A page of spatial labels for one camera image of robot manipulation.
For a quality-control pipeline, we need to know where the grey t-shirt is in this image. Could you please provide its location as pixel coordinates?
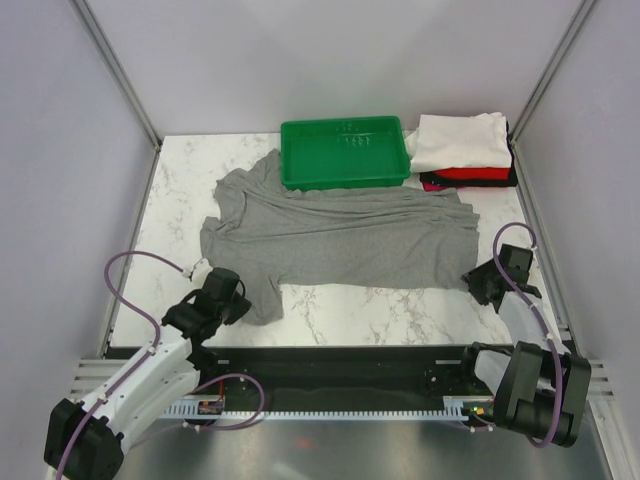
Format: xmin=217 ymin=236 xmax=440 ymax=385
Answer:
xmin=200 ymin=150 xmax=479 ymax=325

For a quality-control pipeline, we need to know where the green plastic tray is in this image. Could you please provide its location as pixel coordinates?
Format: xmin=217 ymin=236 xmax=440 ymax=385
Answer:
xmin=280 ymin=116 xmax=410 ymax=191

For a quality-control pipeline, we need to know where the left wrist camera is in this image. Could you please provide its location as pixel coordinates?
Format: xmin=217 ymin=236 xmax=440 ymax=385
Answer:
xmin=181 ymin=258 xmax=210 ymax=282

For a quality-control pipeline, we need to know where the pink folded t-shirt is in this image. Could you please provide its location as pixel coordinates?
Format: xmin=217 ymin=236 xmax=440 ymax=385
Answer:
xmin=422 ymin=182 xmax=449 ymax=192

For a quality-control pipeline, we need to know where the red folded t-shirt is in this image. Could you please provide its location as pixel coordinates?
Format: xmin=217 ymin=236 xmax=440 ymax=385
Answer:
xmin=433 ymin=167 xmax=511 ymax=181

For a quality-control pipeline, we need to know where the black folded t-shirt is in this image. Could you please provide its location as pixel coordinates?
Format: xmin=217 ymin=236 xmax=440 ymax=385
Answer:
xmin=416 ymin=135 xmax=517 ymax=188

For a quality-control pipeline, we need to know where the white slotted cable duct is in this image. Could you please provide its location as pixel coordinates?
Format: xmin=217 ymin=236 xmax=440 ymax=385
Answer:
xmin=160 ymin=397 xmax=491 ymax=422

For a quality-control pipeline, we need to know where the aluminium frame post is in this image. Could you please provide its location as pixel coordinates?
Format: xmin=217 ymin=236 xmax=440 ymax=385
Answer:
xmin=510 ymin=0 xmax=600 ymax=144
xmin=69 ymin=0 xmax=162 ymax=152

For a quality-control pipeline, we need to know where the right aluminium frame post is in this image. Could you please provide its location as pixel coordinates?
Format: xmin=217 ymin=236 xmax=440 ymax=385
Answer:
xmin=510 ymin=0 xmax=600 ymax=144

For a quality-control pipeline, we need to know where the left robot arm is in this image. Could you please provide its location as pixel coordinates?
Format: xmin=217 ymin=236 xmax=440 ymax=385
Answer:
xmin=44 ymin=268 xmax=251 ymax=479

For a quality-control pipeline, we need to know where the left aluminium frame post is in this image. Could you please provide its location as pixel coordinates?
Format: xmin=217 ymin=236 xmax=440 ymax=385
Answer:
xmin=69 ymin=0 xmax=162 ymax=152

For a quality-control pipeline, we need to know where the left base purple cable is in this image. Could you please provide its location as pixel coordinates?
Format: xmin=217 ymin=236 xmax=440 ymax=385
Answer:
xmin=182 ymin=373 xmax=267 ymax=434

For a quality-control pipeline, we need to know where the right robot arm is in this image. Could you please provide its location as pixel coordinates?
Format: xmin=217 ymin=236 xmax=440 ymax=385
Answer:
xmin=457 ymin=244 xmax=591 ymax=448

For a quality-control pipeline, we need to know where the white folded t-shirt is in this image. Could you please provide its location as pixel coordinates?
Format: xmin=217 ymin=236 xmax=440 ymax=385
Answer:
xmin=405 ymin=112 xmax=512 ymax=173

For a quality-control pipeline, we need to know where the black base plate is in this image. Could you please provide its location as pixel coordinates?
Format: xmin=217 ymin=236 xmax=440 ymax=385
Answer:
xmin=200 ymin=346 xmax=490 ymax=411

